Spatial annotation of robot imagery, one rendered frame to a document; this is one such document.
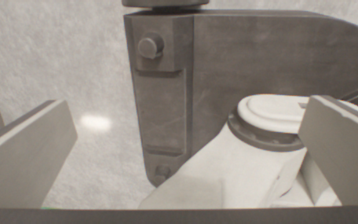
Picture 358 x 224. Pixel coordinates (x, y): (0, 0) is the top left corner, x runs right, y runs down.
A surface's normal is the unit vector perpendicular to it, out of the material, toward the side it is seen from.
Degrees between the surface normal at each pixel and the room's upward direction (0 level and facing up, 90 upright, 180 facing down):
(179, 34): 45
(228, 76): 0
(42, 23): 0
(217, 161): 90
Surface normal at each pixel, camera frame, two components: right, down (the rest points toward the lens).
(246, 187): -0.02, -0.86
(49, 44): -0.20, 0.50
